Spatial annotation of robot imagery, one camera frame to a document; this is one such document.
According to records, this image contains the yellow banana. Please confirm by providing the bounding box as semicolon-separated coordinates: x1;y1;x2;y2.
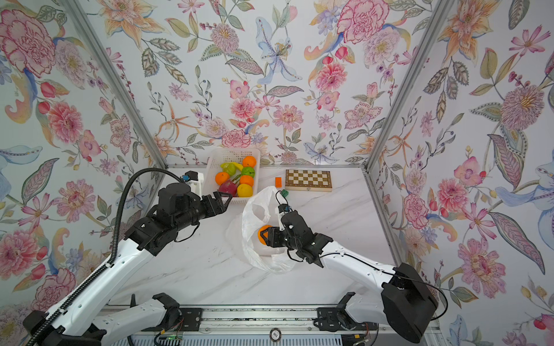
232;162;244;171

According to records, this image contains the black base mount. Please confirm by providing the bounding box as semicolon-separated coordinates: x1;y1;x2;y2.
313;292;379;332
142;308;203;332

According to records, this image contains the white translucent plastic bag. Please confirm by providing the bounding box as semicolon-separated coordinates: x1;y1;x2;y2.
225;187;295;275

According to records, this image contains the white perforated plastic basket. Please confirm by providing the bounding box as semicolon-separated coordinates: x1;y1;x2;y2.
201;146;261;205

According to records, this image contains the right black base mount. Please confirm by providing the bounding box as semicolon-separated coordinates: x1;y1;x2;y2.
313;292;379;332

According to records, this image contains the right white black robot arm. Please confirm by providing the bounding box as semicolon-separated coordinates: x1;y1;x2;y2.
258;207;439;343

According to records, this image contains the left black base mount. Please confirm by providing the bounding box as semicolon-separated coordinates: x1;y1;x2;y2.
142;308;203;332

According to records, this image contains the green apple fruit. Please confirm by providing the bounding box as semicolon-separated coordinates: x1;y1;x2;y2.
242;166;256;178

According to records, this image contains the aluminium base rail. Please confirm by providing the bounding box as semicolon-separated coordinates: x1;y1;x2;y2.
68;304;442;346

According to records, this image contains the yellow lemon fruit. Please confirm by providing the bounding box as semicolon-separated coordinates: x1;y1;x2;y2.
237;184;253;198

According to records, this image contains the left black corrugated cable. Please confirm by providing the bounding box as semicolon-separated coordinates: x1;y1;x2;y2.
23;167;185;346

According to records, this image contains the left aluminium corner post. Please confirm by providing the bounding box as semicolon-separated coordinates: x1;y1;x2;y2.
61;0;168;169

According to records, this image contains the wooden chessboard box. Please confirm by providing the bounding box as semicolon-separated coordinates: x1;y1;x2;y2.
285;170;333;192

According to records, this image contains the right thin black cable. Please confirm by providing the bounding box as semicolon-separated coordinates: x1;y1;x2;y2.
275;189;450;346

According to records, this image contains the aluminium corner post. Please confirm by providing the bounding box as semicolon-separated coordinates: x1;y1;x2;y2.
61;0;168;169
364;0;453;172

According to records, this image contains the green pepper fruit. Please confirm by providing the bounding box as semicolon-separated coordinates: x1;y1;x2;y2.
220;162;237;177

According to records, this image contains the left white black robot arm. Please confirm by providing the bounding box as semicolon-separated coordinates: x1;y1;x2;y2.
23;183;232;345

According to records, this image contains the right aluminium corner post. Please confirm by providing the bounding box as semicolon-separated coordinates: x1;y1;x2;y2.
364;0;453;172

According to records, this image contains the pink dragon fruit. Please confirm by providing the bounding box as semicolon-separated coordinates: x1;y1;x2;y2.
218;180;237;196

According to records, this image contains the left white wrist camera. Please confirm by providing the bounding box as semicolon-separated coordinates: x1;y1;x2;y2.
182;171;205;196

